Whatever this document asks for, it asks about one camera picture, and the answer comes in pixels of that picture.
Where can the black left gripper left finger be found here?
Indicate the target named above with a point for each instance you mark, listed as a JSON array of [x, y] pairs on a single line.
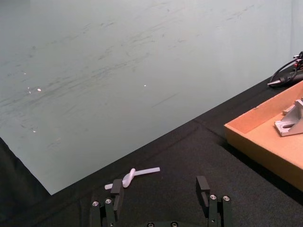
[[117, 198]]

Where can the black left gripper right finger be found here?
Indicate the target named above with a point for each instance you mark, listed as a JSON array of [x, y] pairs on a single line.
[[208, 201]]

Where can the small white three-armed plastic piece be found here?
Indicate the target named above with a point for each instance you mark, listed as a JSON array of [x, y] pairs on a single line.
[[131, 179]]

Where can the black table cloth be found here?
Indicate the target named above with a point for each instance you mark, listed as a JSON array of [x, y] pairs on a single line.
[[165, 179]]

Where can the shallow brown cardboard tray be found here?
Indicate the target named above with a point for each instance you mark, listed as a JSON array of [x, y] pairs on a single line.
[[265, 139]]

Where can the grey metal angle bracket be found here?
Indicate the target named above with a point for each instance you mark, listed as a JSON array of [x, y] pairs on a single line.
[[290, 119]]

